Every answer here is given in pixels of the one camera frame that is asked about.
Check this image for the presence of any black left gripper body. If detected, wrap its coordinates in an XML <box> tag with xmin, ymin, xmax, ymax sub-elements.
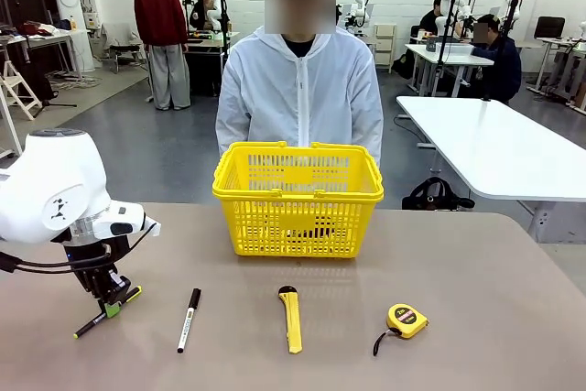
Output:
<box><xmin>68</xmin><ymin>237</ymin><xmax>133</xmax><ymax>300</ymax></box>

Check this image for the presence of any black marker with green ends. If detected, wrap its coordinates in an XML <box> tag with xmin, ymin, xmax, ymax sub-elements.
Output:
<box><xmin>72</xmin><ymin>285</ymin><xmax>143</xmax><ymax>340</ymax></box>

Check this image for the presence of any person's left forearm white sleeve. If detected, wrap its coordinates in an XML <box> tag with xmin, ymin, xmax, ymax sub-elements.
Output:
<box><xmin>352</xmin><ymin>104</ymin><xmax>385</xmax><ymax>168</ymax></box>

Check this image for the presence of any person's right forearm white sleeve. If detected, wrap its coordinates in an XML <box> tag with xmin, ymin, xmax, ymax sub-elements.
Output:
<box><xmin>214</xmin><ymin>104</ymin><xmax>251</xmax><ymax>158</ymax></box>

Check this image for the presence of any yellow plastic shopping basket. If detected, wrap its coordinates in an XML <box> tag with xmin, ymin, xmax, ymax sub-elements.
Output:
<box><xmin>212</xmin><ymin>141</ymin><xmax>385</xmax><ymax>260</ymax></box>

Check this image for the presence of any person in white hooded jacket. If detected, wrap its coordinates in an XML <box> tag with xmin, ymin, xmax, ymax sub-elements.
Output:
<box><xmin>214</xmin><ymin>0</ymin><xmax>385</xmax><ymax>168</ymax></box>

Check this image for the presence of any seated person behind black table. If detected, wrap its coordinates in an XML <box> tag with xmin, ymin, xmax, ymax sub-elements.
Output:
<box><xmin>189</xmin><ymin>0</ymin><xmax>222</xmax><ymax>33</ymax></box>

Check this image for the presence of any seated person in black top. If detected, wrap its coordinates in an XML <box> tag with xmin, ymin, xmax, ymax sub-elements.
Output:
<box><xmin>418</xmin><ymin>0</ymin><xmax>446</xmax><ymax>38</ymax></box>

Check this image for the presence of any seated person in blue jacket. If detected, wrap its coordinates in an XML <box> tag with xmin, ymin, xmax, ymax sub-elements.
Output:
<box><xmin>470</xmin><ymin>14</ymin><xmax>523</xmax><ymax>104</ymax></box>

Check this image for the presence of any white marker with black cap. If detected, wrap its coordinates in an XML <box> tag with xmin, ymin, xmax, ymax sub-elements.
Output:
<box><xmin>177</xmin><ymin>288</ymin><xmax>202</xmax><ymax>354</ymax></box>

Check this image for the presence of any yellow black utility knife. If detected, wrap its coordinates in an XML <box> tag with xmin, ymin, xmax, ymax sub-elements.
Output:
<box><xmin>277</xmin><ymin>286</ymin><xmax>304</xmax><ymax>355</ymax></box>

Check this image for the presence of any white folding step stool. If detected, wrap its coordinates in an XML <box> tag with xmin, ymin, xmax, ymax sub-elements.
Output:
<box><xmin>0</xmin><ymin>60</ymin><xmax>43</xmax><ymax>122</ymax></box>

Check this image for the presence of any black background table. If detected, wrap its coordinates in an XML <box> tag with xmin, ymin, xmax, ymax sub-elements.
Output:
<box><xmin>182</xmin><ymin>30</ymin><xmax>240</xmax><ymax>95</ymax></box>

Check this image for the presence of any white table with clutter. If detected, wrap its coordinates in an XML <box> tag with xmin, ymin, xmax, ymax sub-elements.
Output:
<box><xmin>0</xmin><ymin>27</ymin><xmax>84</xmax><ymax>81</ymax></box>

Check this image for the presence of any red cloth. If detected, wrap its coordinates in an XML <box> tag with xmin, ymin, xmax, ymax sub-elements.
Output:
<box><xmin>20</xmin><ymin>20</ymin><xmax>57</xmax><ymax>38</ymax></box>

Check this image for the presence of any man in red sweater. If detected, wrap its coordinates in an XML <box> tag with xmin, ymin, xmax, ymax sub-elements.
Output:
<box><xmin>134</xmin><ymin>0</ymin><xmax>192</xmax><ymax>112</ymax></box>

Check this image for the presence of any white tower air conditioner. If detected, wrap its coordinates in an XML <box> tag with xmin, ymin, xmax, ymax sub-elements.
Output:
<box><xmin>48</xmin><ymin>0</ymin><xmax>95</xmax><ymax>72</ymax></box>

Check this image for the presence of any yellow tape measure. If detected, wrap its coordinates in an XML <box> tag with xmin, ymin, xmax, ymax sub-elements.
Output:
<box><xmin>372</xmin><ymin>302</ymin><xmax>430</xmax><ymax>357</ymax></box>

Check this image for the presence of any white drawer cabinet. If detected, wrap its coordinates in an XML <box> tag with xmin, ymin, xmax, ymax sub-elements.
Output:
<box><xmin>373</xmin><ymin>23</ymin><xmax>397</xmax><ymax>68</ymax></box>

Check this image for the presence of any white background table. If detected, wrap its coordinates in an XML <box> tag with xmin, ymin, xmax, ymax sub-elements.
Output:
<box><xmin>404</xmin><ymin>41</ymin><xmax>495</xmax><ymax>99</ymax></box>

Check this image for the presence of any large white table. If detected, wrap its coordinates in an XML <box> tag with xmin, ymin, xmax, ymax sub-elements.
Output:
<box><xmin>396</xmin><ymin>95</ymin><xmax>586</xmax><ymax>244</ymax></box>

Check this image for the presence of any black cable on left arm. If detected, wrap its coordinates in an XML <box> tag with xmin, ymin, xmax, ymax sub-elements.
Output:
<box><xmin>0</xmin><ymin>223</ymin><xmax>155</xmax><ymax>275</ymax></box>

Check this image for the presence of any black bag with straps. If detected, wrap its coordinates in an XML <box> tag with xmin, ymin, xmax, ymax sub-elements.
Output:
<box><xmin>402</xmin><ymin>177</ymin><xmax>476</xmax><ymax>212</ymax></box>

